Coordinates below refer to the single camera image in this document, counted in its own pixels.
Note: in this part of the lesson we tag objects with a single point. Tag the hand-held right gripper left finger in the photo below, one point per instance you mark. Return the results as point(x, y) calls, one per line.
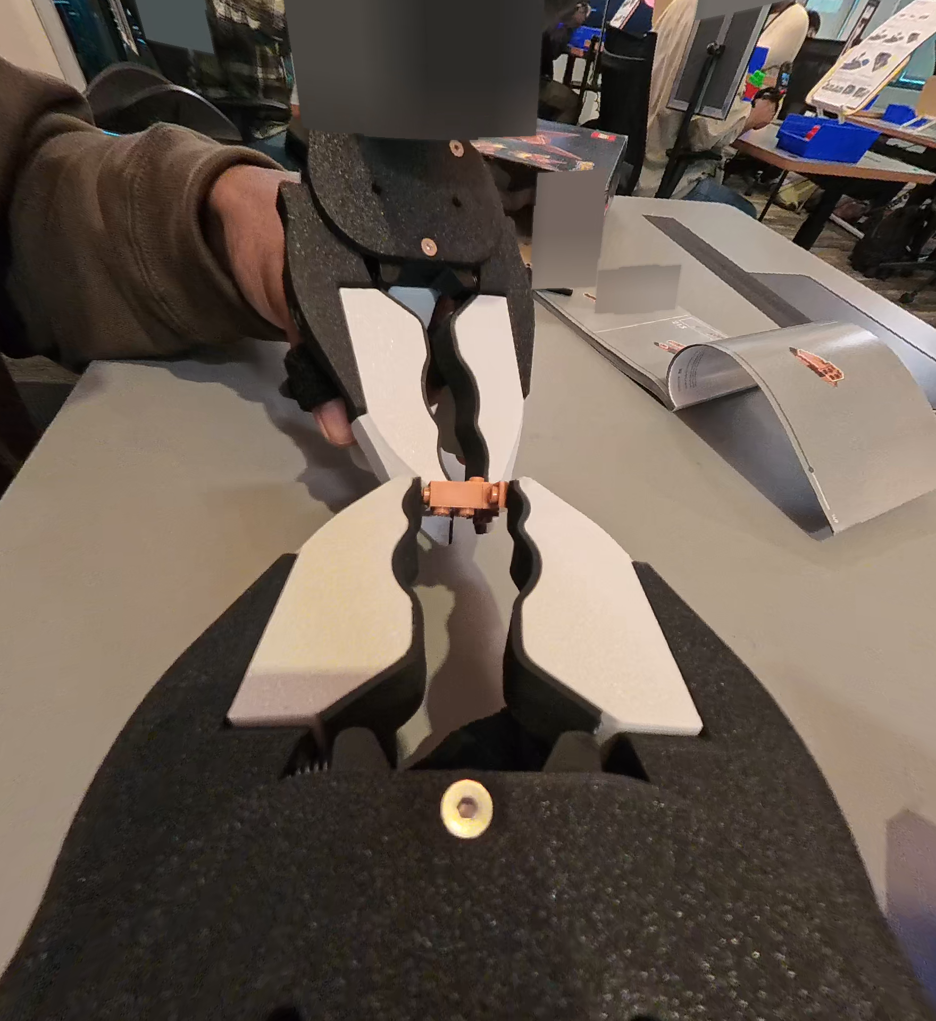
point(325, 638)

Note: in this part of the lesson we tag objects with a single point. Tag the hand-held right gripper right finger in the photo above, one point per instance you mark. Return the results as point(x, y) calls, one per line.
point(604, 638)

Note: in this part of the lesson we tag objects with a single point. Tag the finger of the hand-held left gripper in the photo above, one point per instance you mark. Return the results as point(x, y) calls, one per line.
point(385, 375)
point(492, 383)

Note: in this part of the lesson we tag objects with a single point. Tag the brown brick assembly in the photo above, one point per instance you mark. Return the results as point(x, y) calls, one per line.
point(465, 498)

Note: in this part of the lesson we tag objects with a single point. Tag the brick instruction booklet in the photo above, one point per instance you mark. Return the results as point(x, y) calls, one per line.
point(851, 415)

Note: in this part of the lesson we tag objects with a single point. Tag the person's left forearm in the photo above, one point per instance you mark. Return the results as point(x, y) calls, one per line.
point(85, 224)

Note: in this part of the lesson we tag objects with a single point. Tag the grey desk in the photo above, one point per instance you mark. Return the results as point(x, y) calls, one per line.
point(133, 527)

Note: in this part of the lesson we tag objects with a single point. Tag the person's left hand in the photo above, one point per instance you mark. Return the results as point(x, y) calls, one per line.
point(253, 240)

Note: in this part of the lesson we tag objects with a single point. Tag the brick set box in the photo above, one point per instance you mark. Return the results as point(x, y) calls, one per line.
point(548, 152)

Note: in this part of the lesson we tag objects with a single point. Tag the curled grey instruction booklet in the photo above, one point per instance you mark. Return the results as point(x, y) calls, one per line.
point(851, 303)

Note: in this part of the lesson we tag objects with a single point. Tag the wooden office table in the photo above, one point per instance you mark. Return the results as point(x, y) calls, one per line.
point(843, 176)

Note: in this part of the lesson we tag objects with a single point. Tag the stack of blue bins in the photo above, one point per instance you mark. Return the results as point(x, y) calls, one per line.
point(827, 136)

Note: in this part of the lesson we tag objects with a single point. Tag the black backpack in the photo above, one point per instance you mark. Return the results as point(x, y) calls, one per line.
point(899, 232)

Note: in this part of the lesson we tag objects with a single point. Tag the white board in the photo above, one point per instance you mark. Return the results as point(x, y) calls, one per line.
point(883, 48)

